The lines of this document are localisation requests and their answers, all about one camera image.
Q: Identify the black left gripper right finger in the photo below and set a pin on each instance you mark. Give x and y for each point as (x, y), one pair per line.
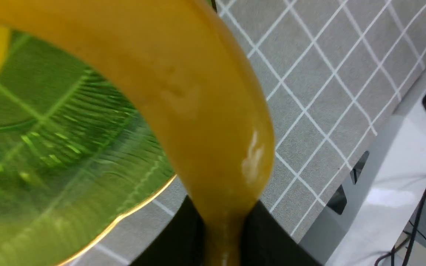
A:
(264, 242)

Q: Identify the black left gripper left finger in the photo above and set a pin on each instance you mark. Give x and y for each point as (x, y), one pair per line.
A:
(181, 243)

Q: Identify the long yellow banana green tip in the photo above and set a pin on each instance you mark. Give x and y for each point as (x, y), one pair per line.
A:
(181, 68)

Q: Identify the green glass plate gold rim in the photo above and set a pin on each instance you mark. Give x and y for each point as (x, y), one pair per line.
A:
(76, 157)

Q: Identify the white table frame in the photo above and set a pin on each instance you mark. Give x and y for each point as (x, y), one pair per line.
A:
(388, 190)

